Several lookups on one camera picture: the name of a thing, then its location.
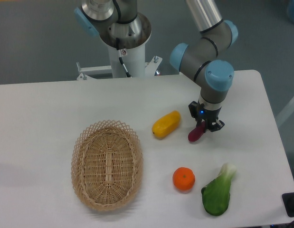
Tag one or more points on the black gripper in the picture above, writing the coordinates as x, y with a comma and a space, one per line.
200, 113

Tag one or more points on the purple sweet potato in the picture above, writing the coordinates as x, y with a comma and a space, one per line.
197, 132

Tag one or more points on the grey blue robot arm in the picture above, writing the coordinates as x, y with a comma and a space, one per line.
123, 29

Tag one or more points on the yellow mango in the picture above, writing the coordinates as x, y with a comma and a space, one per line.
166, 124

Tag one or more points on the orange tangerine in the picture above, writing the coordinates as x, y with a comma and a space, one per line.
183, 179

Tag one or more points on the green bok choy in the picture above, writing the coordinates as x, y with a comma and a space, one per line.
216, 194

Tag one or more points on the woven wicker basket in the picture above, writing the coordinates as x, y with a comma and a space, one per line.
107, 165

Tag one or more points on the black device at table edge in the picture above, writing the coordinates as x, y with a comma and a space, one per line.
288, 200

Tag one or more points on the white frame leg right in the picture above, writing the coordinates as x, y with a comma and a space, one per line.
285, 113

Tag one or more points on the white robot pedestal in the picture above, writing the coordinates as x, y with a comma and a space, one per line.
133, 59

